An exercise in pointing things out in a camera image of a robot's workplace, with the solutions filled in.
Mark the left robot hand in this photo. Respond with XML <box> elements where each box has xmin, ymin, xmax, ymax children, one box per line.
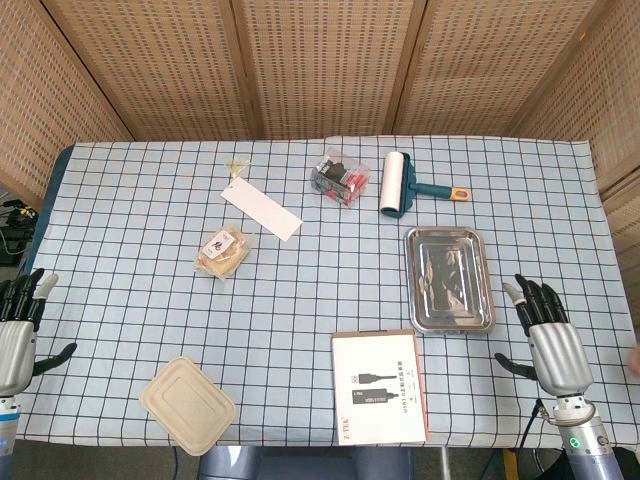
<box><xmin>0</xmin><ymin>268</ymin><xmax>78</xmax><ymax>397</ymax></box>

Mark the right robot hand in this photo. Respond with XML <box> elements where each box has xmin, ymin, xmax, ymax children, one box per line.
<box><xmin>494</xmin><ymin>273</ymin><xmax>595</xmax><ymax>400</ymax></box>

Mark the bread with sticker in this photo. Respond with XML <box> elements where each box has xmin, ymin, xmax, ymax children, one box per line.
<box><xmin>193</xmin><ymin>225</ymin><xmax>252</xmax><ymax>281</ymax></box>

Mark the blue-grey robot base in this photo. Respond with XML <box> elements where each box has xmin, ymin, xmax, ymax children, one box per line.
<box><xmin>197</xmin><ymin>443</ymin><xmax>417</xmax><ymax>480</ymax></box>

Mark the stainless steel tray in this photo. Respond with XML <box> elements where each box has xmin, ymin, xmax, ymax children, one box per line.
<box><xmin>403</xmin><ymin>225</ymin><xmax>497</xmax><ymax>338</ymax></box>

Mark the black and yellow equipment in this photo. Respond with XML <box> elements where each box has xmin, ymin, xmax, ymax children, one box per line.
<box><xmin>0</xmin><ymin>198</ymin><xmax>40</xmax><ymax>267</ymax></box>

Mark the beige lidded food container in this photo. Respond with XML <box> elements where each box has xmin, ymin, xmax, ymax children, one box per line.
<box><xmin>138</xmin><ymin>355</ymin><xmax>238</xmax><ymax>458</ymax></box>

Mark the teal lint roller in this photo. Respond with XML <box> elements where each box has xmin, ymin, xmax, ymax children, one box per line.
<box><xmin>378</xmin><ymin>150</ymin><xmax>473</xmax><ymax>218</ymax></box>

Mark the woven wooden screen panel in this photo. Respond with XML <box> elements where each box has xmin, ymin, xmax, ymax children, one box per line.
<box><xmin>392</xmin><ymin>0</ymin><xmax>619</xmax><ymax>139</ymax></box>
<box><xmin>42</xmin><ymin>0</ymin><xmax>264</xmax><ymax>142</ymax></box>
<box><xmin>0</xmin><ymin>0</ymin><xmax>135</xmax><ymax>211</ymax></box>
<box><xmin>508</xmin><ymin>0</ymin><xmax>640</xmax><ymax>194</ymax></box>
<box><xmin>230</xmin><ymin>0</ymin><xmax>429</xmax><ymax>140</ymax></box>

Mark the blue checked tablecloth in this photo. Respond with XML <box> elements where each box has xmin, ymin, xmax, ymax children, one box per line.
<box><xmin>13</xmin><ymin>135</ymin><xmax>633</xmax><ymax>450</ymax></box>

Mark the clear plastic battery box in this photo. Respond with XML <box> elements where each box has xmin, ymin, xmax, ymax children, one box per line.
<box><xmin>309</xmin><ymin>148</ymin><xmax>372</xmax><ymax>206</ymax></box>

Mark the white paper bookmark with tassel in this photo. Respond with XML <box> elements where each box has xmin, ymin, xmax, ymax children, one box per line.
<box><xmin>220</xmin><ymin>157</ymin><xmax>305</xmax><ymax>243</ymax></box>

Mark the white USB cable box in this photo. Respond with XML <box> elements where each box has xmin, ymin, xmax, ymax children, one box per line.
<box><xmin>330</xmin><ymin>328</ymin><xmax>432</xmax><ymax>447</ymax></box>

